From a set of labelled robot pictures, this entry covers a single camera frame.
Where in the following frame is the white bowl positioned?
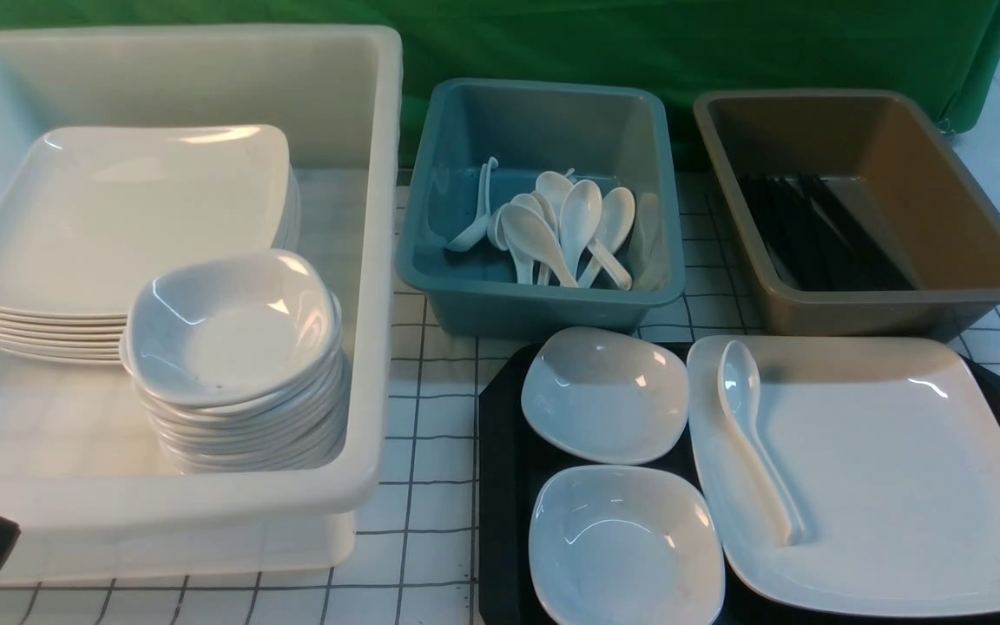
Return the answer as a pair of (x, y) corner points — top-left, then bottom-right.
(520, 327), (689, 465)
(528, 465), (726, 624)

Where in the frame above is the white soup spoon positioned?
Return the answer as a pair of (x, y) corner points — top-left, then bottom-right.
(717, 339), (806, 547)

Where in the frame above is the large white square plate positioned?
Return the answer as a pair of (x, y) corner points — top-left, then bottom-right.
(687, 335), (1000, 618)

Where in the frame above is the large white plastic tub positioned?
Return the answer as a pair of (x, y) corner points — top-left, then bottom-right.
(0, 24), (404, 585)

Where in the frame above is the stack of white bowls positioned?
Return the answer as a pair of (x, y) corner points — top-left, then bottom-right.
(119, 249), (351, 474)

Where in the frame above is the stack of white square plates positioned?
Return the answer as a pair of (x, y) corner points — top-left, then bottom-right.
(0, 124), (298, 364)

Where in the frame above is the white spoon leaning left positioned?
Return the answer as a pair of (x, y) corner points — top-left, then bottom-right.
(445, 157), (497, 253)

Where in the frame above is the white spoon centre front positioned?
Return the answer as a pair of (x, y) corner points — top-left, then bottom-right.
(500, 203), (578, 288)

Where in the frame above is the white spoon back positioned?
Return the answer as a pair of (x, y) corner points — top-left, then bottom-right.
(535, 171), (575, 216)

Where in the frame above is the white spoon centre tall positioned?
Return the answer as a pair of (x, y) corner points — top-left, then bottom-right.
(558, 181), (602, 277)

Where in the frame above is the white spoon right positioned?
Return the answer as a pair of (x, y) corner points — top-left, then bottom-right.
(578, 186), (636, 290)

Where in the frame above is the teal plastic bin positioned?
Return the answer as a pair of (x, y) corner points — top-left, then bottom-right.
(394, 78), (686, 343)

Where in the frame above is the black chopsticks bundle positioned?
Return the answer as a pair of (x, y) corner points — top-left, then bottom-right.
(737, 174), (916, 293)

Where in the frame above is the brown plastic bin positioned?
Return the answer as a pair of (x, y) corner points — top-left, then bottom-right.
(694, 89), (1000, 341)

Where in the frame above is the green cloth backdrop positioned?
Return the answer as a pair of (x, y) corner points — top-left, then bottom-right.
(0, 1), (1000, 168)

